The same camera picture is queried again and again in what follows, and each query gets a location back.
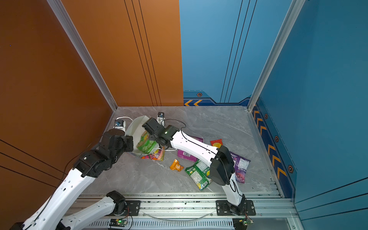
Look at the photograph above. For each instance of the aluminium corner post right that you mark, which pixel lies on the aluminium corner post right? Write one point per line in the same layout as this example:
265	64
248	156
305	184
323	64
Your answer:
286	27

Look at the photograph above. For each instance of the purple white snack bag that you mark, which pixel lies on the purple white snack bag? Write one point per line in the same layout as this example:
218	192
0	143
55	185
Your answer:
240	165

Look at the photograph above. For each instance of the purple grape candy bag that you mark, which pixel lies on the purple grape candy bag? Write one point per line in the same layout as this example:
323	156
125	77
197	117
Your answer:
184	155

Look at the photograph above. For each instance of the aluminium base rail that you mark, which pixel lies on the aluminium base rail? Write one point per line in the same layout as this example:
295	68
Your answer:
200	211

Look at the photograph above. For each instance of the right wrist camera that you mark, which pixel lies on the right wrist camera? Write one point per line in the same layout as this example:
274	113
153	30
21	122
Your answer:
161	118

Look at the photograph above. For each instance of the colourful skittles candy bag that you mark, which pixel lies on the colourful skittles candy bag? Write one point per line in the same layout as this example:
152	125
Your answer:
158	155

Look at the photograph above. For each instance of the aluminium corner post left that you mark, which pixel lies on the aluminium corner post left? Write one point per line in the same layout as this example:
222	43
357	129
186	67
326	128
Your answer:
67	24

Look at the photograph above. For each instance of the right circuit board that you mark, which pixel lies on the right circuit board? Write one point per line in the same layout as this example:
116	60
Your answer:
242	224

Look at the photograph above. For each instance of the aluminium corner post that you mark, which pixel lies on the aluminium corner post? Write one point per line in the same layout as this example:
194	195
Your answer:
67	24
286	27

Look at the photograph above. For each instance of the red snack packet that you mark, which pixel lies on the red snack packet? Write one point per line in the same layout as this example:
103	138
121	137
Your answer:
216	143

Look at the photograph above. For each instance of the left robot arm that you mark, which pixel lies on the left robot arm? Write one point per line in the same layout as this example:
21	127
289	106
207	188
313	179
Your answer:
52	214

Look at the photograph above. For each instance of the left circuit board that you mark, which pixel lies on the left circuit board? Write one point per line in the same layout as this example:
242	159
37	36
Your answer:
118	222

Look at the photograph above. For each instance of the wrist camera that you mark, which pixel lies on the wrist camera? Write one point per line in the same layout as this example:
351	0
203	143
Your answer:
120	124
161	118

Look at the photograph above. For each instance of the white paper bag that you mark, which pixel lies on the white paper bag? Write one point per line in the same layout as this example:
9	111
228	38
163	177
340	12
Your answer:
134	128

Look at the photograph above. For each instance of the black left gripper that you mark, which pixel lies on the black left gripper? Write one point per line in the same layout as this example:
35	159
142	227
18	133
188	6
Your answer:
129	141

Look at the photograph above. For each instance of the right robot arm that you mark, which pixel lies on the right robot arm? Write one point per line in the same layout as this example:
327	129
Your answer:
219	161

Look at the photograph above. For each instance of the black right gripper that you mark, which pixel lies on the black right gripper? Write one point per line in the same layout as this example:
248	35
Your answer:
152	136

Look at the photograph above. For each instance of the orange wrapped snack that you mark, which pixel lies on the orange wrapped snack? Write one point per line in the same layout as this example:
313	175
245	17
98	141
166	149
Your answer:
176	166

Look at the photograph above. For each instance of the large green chips bag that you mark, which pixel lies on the large green chips bag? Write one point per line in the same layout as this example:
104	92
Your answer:
145	145

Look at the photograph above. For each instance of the green pea snack bag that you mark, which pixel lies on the green pea snack bag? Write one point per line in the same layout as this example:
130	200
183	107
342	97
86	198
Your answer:
199	172

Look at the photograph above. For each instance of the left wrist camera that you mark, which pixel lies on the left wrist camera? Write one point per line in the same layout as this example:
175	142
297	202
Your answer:
120	124

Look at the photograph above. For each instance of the circuit board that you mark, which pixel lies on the circuit board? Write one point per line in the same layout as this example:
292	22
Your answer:
242	224
118	222

